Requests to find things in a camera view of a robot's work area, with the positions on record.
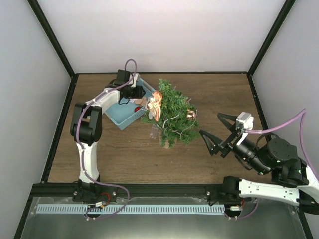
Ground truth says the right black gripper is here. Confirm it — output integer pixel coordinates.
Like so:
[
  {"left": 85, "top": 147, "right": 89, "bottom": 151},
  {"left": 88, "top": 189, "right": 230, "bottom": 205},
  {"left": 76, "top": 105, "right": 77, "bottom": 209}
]
[{"left": 199, "top": 113, "right": 270, "bottom": 175}]

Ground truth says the gingerbread figure ornament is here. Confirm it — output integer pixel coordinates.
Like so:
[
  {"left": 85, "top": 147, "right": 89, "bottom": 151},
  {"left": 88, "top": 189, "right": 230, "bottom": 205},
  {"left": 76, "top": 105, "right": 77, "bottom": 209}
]
[{"left": 146, "top": 90, "right": 162, "bottom": 121}]

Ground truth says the clear battery box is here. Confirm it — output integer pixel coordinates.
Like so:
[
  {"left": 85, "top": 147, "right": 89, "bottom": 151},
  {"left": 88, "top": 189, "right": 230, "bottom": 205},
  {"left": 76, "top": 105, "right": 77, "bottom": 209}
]
[{"left": 150, "top": 124, "right": 159, "bottom": 139}]

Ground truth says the small green christmas tree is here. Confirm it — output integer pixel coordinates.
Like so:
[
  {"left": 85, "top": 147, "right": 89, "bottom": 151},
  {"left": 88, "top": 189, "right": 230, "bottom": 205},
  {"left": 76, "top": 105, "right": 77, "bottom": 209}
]
[{"left": 141, "top": 79, "right": 199, "bottom": 149}]

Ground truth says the clear led light string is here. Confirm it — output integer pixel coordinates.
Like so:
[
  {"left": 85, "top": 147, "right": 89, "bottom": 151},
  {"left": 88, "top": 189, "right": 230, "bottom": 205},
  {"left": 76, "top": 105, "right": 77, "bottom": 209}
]
[{"left": 149, "top": 94, "right": 199, "bottom": 137}]

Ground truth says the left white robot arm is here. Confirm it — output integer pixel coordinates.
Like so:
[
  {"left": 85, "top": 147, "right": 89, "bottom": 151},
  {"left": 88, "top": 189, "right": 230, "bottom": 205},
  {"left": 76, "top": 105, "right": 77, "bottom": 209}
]
[{"left": 70, "top": 70, "right": 145, "bottom": 201}]

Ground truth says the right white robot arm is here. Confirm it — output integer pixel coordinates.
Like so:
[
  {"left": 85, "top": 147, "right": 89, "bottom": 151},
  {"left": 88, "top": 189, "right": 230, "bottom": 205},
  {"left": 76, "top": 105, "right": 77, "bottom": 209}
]
[{"left": 199, "top": 112, "right": 319, "bottom": 215}]

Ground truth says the brown heart ornament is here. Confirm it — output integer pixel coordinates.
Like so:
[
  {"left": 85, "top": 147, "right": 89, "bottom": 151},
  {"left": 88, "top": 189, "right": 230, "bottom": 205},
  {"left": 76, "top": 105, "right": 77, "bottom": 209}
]
[{"left": 134, "top": 96, "right": 147, "bottom": 106}]

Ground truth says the blue plastic basket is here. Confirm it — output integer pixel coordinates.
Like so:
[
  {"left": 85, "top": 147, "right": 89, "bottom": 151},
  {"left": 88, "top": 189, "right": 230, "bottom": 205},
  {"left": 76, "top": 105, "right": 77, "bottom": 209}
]
[{"left": 102, "top": 74, "right": 155, "bottom": 130}]

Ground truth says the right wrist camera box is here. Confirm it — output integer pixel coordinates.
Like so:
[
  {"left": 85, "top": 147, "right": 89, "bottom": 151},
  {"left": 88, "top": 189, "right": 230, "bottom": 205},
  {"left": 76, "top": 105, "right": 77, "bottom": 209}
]
[{"left": 235, "top": 112, "right": 254, "bottom": 146}]

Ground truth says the black aluminium front rail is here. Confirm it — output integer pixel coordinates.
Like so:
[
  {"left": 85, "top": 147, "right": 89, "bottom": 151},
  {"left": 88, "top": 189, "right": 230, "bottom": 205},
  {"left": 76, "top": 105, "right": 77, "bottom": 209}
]
[{"left": 30, "top": 182, "right": 240, "bottom": 202}]

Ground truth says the black frame post left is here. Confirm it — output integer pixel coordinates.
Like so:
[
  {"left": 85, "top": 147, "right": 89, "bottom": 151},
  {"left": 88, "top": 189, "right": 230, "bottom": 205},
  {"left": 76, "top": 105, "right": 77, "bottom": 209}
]
[{"left": 26, "top": 0, "right": 75, "bottom": 76}]

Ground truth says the black frame post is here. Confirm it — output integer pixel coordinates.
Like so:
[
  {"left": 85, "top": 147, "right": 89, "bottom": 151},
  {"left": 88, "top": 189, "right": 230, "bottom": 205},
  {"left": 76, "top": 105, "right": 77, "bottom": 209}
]
[
  {"left": 248, "top": 0, "right": 296, "bottom": 75},
  {"left": 26, "top": 0, "right": 75, "bottom": 76}
]

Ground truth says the light blue cable duct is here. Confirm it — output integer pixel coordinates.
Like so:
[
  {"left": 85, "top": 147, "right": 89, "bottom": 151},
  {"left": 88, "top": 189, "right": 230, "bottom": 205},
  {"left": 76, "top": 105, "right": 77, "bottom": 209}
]
[{"left": 36, "top": 204, "right": 225, "bottom": 215}]

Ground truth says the black frame post right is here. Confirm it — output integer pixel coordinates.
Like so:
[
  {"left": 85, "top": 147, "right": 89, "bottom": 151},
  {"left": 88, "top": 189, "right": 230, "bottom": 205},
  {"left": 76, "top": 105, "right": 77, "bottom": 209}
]
[{"left": 248, "top": 0, "right": 296, "bottom": 75}]

